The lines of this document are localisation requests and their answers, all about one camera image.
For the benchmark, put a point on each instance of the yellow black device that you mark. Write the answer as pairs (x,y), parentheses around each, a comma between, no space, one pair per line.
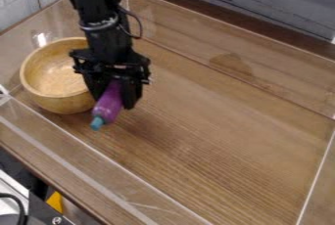
(54,210)

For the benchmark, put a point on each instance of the brown wooden bowl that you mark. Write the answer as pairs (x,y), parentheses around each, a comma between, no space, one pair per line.
(54,86)

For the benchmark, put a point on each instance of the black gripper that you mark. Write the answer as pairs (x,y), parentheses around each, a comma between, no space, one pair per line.
(109,58)

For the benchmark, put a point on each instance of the purple toy eggplant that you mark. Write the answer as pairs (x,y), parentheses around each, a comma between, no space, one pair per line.
(108,106)

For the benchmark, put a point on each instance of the clear acrylic tray wall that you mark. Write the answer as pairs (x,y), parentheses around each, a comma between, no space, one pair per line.
(93,180)

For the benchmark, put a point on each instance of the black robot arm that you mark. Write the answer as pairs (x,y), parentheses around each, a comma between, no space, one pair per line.
(102,14)

